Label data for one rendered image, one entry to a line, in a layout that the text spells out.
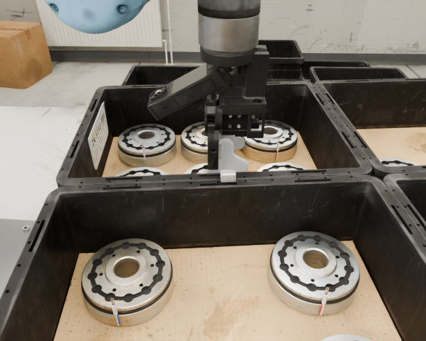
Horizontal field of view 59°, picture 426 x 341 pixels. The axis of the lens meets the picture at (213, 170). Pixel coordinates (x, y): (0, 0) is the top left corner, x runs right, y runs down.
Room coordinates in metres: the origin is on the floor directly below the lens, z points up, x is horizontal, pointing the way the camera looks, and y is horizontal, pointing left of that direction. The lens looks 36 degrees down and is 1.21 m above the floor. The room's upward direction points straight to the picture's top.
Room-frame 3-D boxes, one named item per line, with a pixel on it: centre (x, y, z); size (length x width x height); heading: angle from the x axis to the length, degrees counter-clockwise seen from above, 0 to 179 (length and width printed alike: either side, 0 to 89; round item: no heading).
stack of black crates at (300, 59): (1.92, -0.24, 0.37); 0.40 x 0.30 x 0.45; 88
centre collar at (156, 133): (0.59, 0.12, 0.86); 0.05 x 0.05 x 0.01
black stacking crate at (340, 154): (0.52, 0.00, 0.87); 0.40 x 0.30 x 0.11; 94
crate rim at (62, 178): (0.52, 0.00, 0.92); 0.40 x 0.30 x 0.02; 94
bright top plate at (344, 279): (0.30, -0.12, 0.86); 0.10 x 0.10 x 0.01
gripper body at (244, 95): (0.48, -0.03, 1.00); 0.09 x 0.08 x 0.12; 91
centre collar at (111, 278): (0.29, 0.10, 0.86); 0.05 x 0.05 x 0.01
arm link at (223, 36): (0.48, -0.02, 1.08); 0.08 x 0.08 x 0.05
